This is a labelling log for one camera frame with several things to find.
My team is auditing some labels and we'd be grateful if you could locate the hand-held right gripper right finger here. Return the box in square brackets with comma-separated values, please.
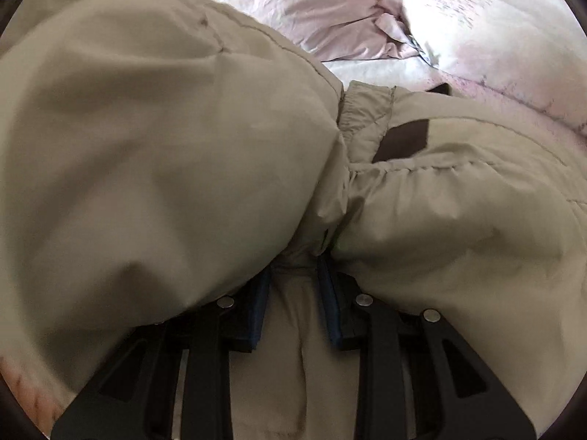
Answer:
[318, 254, 537, 440]

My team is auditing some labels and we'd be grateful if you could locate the beige puffer jacket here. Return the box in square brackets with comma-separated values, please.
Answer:
[0, 0, 587, 440]

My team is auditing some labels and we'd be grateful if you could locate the pink floral pillow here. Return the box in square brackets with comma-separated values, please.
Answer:
[149, 0, 416, 63]
[397, 0, 587, 135]

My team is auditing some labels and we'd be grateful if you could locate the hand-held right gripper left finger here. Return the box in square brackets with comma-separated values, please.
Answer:
[50, 271, 272, 440]

